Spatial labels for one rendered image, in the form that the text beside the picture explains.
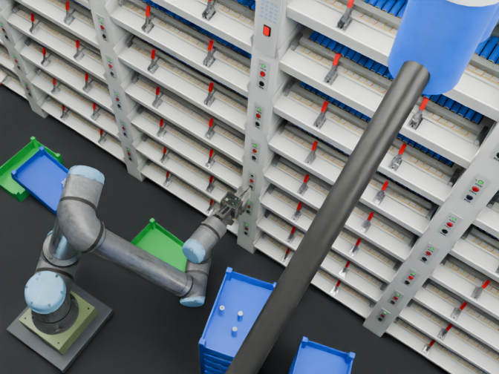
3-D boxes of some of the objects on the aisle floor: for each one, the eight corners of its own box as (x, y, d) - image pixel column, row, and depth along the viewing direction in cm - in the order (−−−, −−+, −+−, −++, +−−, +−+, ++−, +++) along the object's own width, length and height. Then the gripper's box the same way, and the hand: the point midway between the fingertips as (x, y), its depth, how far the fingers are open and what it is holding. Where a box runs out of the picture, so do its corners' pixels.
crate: (20, 202, 278) (15, 194, 271) (-8, 182, 283) (-13, 174, 277) (64, 163, 292) (60, 154, 285) (36, 145, 297) (32, 136, 291)
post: (252, 254, 269) (298, -88, 124) (236, 243, 272) (263, -103, 127) (275, 225, 279) (342, -125, 134) (259, 215, 281) (309, -138, 136)
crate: (87, 190, 284) (87, 184, 277) (58, 217, 274) (58, 212, 267) (41, 151, 284) (41, 145, 277) (11, 178, 274) (10, 171, 267)
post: (380, 337, 250) (610, 48, 105) (361, 325, 253) (562, 27, 108) (399, 303, 260) (636, -6, 115) (382, 292, 262) (591, -24, 117)
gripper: (227, 222, 206) (260, 184, 216) (208, 210, 208) (240, 172, 218) (227, 234, 213) (258, 196, 223) (208, 221, 215) (240, 184, 225)
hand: (247, 190), depth 222 cm, fingers closed
